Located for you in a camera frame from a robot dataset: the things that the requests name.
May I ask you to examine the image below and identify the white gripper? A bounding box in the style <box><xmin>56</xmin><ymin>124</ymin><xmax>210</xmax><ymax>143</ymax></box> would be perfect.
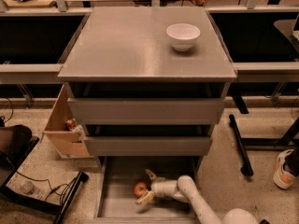
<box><xmin>135</xmin><ymin>169</ymin><xmax>178</xmax><ymax>205</ymax></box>

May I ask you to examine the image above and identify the red apple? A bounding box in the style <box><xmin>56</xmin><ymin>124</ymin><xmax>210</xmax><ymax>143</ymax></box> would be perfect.
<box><xmin>134</xmin><ymin>181</ymin><xmax>148</xmax><ymax>198</ymax></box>

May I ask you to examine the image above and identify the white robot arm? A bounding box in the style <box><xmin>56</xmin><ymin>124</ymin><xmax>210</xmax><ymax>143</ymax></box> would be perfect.
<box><xmin>134</xmin><ymin>169</ymin><xmax>259</xmax><ymax>224</ymax></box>

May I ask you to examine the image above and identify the grey open bottom drawer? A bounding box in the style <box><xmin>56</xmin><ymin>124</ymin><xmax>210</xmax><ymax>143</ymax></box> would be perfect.
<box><xmin>84</xmin><ymin>156</ymin><xmax>200</xmax><ymax>224</ymax></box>

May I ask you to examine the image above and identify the grey middle drawer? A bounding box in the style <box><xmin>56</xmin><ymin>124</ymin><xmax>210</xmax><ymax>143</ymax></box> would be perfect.
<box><xmin>84</xmin><ymin>136</ymin><xmax>211</xmax><ymax>156</ymax></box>

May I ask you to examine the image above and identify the grey drawer cabinet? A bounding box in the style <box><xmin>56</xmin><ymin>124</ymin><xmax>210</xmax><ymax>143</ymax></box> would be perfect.
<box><xmin>57</xmin><ymin>6</ymin><xmax>237</xmax><ymax>170</ymax></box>

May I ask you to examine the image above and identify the grey top drawer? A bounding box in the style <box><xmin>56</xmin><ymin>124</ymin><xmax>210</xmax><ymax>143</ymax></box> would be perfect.
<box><xmin>68</xmin><ymin>98</ymin><xmax>224</xmax><ymax>125</ymax></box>

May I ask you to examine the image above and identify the cardboard box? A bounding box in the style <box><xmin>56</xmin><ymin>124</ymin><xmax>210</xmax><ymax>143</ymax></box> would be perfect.
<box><xmin>44</xmin><ymin>87</ymin><xmax>90</xmax><ymax>159</ymax></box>

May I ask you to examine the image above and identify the red snack packet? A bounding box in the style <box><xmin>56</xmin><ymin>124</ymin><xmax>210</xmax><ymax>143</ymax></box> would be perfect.
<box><xmin>65</xmin><ymin>119</ymin><xmax>78</xmax><ymax>131</ymax></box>

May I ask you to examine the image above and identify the clear plastic bottle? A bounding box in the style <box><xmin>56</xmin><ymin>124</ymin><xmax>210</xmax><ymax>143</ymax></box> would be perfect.
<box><xmin>20</xmin><ymin>180</ymin><xmax>40</xmax><ymax>196</ymax></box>

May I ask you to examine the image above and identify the white ceramic bowl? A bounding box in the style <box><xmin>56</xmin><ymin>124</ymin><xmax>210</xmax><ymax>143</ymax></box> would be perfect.
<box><xmin>166</xmin><ymin>23</ymin><xmax>201</xmax><ymax>51</ymax></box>

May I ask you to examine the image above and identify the black cable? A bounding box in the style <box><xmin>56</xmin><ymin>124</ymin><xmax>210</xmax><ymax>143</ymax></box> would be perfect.
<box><xmin>0</xmin><ymin>152</ymin><xmax>78</xmax><ymax>203</ymax></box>

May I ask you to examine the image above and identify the black table leg frame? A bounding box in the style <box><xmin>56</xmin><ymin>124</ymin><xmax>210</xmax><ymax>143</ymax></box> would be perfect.
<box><xmin>228</xmin><ymin>95</ymin><xmax>299</xmax><ymax>177</ymax></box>

